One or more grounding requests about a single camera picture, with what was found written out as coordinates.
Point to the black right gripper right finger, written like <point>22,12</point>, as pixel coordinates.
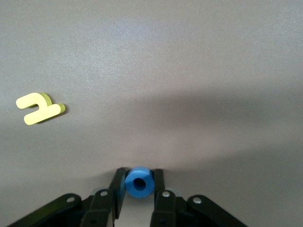
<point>170,210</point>

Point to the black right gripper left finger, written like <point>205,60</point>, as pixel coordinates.
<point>101,208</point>

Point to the blue foam letter o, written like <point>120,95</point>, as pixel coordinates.
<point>132,191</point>

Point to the yellow foam letter h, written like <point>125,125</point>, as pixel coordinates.
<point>42,113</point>

